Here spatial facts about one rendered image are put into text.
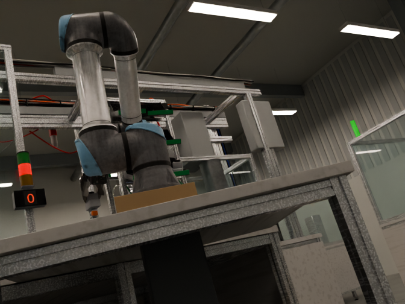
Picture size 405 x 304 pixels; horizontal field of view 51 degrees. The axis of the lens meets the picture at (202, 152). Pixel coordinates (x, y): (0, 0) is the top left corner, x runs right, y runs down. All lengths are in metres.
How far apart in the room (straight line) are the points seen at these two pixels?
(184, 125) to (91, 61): 1.77
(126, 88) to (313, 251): 2.04
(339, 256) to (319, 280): 4.28
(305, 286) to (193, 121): 1.38
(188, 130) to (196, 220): 2.12
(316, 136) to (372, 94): 2.09
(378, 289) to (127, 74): 1.01
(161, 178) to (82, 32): 0.53
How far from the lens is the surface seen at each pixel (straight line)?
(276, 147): 3.36
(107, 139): 1.25
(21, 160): 1.94
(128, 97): 1.53
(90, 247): 0.95
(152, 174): 1.21
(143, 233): 0.96
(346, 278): 7.38
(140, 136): 1.25
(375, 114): 11.13
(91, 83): 1.34
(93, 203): 1.79
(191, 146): 3.01
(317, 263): 3.14
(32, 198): 1.88
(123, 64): 1.49
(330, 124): 12.03
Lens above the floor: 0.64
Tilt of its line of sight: 19 degrees up
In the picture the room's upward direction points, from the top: 16 degrees counter-clockwise
